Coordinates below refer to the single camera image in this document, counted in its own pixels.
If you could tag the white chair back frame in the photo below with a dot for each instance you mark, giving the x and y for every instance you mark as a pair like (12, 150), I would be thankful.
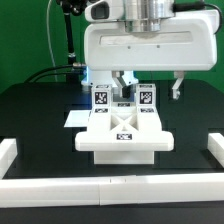
(124, 128)

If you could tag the white U-shaped fence wall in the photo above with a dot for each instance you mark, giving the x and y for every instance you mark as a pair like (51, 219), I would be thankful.
(45, 192)

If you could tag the white tagged cube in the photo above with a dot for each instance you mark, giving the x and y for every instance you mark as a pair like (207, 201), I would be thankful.
(101, 95)
(145, 94)

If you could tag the white tagged base sheet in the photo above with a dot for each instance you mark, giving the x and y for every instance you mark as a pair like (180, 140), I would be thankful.
(77, 118)

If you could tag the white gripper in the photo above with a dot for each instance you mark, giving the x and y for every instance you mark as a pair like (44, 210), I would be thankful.
(149, 35)

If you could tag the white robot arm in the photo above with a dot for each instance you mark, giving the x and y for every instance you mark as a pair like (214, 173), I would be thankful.
(148, 35)

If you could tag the white chair seat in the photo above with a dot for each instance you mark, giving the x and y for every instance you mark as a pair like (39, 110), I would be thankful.
(124, 157)

